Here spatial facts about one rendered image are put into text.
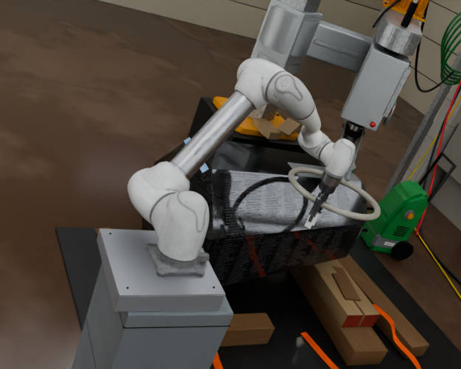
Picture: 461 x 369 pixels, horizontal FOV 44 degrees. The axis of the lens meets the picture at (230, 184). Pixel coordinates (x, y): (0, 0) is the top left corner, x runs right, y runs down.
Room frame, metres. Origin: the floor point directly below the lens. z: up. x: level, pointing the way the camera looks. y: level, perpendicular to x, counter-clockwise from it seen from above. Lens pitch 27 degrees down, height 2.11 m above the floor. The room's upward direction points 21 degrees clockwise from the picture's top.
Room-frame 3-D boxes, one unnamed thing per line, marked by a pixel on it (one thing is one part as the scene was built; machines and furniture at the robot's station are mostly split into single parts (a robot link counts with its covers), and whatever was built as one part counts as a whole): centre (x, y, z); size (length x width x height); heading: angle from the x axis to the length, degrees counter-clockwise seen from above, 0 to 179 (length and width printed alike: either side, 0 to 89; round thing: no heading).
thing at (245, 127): (3.77, 0.01, 0.76); 0.49 x 0.49 x 0.05; 34
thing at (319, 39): (3.80, -0.19, 1.41); 0.74 x 0.34 x 0.25; 101
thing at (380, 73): (3.32, -0.57, 1.36); 0.36 x 0.22 x 0.45; 174
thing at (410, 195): (4.12, -1.32, 0.43); 0.35 x 0.35 x 0.87; 19
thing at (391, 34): (3.59, -0.60, 1.66); 0.96 x 0.25 x 0.17; 174
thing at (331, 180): (2.39, -0.42, 1.12); 0.09 x 0.09 x 0.06
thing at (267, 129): (3.53, -0.09, 0.81); 0.20 x 0.10 x 0.05; 42
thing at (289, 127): (3.72, -0.23, 0.80); 0.20 x 0.10 x 0.05; 163
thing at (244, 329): (2.45, -0.35, 0.07); 0.30 x 0.12 x 0.12; 122
